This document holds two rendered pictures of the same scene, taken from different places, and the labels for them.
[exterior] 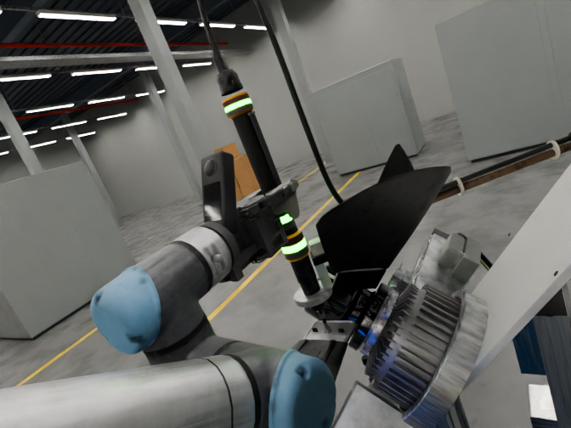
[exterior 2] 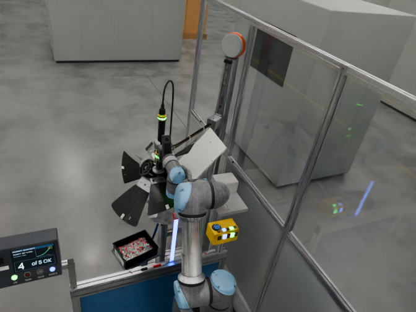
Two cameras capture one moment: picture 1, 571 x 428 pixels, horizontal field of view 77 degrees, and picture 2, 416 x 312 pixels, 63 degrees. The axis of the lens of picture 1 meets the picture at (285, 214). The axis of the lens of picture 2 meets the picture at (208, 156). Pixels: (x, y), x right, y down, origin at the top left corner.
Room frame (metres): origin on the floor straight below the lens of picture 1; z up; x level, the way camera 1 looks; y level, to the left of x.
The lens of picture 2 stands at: (-0.35, 1.34, 2.45)
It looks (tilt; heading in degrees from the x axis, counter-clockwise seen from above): 33 degrees down; 296
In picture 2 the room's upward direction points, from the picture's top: 9 degrees clockwise
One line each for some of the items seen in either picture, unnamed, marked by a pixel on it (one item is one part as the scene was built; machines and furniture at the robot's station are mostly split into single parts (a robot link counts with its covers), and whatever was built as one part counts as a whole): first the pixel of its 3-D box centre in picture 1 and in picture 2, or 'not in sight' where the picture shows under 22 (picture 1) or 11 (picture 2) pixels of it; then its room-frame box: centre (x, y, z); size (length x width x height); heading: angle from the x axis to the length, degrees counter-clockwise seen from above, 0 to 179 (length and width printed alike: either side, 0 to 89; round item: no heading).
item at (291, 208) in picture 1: (290, 201); not in sight; (0.57, -0.01, 1.44); 0.09 x 0.03 x 0.06; 133
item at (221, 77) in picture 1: (272, 192); (160, 140); (0.59, 0.01, 1.46); 0.04 x 0.04 x 0.46
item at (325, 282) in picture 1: (309, 270); (160, 163); (0.59, 0.00, 1.31); 0.09 x 0.07 x 0.10; 89
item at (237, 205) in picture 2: not in sight; (222, 196); (0.36, -0.50, 0.85); 0.36 x 0.24 x 0.03; 143
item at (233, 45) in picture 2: not in sight; (233, 45); (0.57, -0.71, 1.88); 0.17 x 0.15 x 0.16; 143
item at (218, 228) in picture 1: (240, 234); (166, 155); (0.50, 0.07, 1.44); 0.12 x 0.08 x 0.09; 144
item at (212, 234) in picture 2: not in sight; (222, 232); (0.13, -0.02, 1.02); 0.16 x 0.10 x 0.11; 53
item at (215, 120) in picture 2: not in sight; (214, 121); (0.57, -0.62, 1.35); 0.10 x 0.07 x 0.08; 89
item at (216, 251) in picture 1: (202, 257); (171, 163); (0.43, 0.12, 1.44); 0.08 x 0.05 x 0.08; 53
